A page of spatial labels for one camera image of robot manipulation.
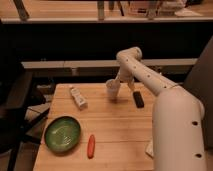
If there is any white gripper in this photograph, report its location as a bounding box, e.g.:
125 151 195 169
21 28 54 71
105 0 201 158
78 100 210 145
115 68 135 91

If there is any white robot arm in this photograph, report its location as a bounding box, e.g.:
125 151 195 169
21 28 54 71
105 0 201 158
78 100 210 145
116 47 207 171

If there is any black rectangular block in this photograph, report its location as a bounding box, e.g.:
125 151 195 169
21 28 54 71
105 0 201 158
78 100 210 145
133 91 144 108

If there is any orange carrot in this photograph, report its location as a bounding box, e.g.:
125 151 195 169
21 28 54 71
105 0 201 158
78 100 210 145
87 134 95 159

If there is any white paper at table edge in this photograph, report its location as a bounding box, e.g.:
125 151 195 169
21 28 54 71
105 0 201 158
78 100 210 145
145 140 154 158

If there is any grey panel at right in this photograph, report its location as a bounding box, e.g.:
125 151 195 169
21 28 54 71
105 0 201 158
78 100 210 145
183 36 213 150

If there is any green bowl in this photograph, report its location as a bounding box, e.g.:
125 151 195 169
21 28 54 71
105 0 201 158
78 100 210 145
44 116 81 154

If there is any dark chair at left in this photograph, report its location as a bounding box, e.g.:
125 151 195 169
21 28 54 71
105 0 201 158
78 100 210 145
0 63 51 171

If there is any wooden shelf rail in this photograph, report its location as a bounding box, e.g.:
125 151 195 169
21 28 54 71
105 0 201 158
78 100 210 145
22 58 197 69

